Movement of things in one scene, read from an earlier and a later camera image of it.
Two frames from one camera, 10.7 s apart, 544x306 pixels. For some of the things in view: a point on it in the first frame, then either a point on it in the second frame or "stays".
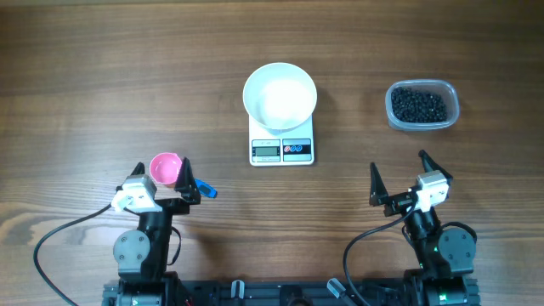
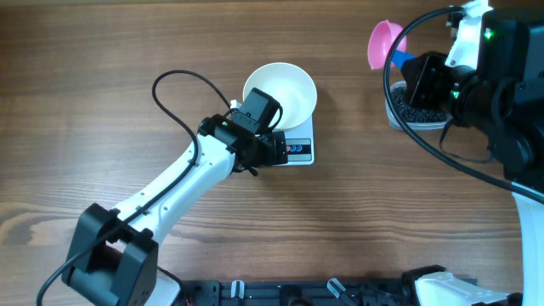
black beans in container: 414,106 stays
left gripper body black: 171,207 to 267,154
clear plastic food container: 415,104 stays
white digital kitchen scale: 292,147 stays
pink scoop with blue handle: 165,168 to 380,38
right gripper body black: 398,203 to 431,84
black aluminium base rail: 234,292 stays
